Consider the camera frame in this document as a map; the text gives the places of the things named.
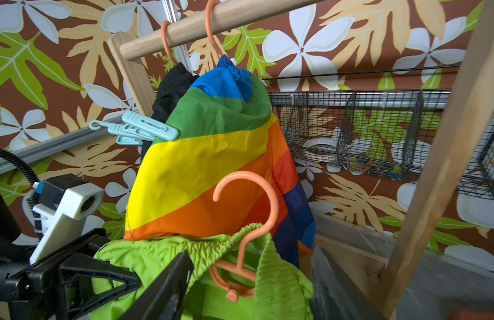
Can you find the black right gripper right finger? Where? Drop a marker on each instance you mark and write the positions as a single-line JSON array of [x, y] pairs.
[[335, 295]]

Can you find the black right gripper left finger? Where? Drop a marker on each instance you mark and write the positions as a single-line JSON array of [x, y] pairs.
[[164, 298]]

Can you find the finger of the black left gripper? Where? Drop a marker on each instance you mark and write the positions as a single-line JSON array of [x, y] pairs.
[[86, 284]]

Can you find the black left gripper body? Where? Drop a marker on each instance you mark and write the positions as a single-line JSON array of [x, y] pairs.
[[29, 291]]

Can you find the orange hanger of green shorts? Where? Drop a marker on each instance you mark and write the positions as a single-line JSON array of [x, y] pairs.
[[234, 290]]

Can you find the lime green shorts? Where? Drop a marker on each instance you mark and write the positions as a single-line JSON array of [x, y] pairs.
[[282, 291]]

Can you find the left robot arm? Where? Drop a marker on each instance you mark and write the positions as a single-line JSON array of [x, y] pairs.
[[10, 250]]

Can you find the rainbow striped shorts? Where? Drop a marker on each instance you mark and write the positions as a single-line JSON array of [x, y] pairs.
[[226, 124]]

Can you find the black shorts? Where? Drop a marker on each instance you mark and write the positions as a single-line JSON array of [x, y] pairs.
[[171, 89]]

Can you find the orange hanger of black shorts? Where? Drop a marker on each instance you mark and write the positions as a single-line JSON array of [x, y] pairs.
[[167, 49]]

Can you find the orange hanger of rainbow shorts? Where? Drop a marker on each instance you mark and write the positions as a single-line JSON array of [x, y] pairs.
[[208, 26]]

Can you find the red plastic tool case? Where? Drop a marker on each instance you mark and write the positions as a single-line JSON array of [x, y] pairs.
[[471, 315]]

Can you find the mint clothespin left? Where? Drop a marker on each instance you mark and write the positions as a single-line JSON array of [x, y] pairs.
[[126, 134]]

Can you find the mint clothespin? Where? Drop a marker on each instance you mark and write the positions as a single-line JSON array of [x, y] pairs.
[[148, 126], [126, 134]]

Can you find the mint clothespin right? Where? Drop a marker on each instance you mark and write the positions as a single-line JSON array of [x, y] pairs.
[[148, 126]]

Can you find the wooden clothes rack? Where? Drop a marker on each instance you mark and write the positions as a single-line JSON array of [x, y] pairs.
[[469, 108]]

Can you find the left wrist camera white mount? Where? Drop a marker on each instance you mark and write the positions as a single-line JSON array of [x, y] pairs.
[[67, 207]]

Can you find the aluminium frame post left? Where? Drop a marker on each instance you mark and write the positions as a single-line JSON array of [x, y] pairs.
[[82, 136]]

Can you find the black wire basket back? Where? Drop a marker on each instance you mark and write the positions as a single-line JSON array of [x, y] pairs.
[[386, 133]]

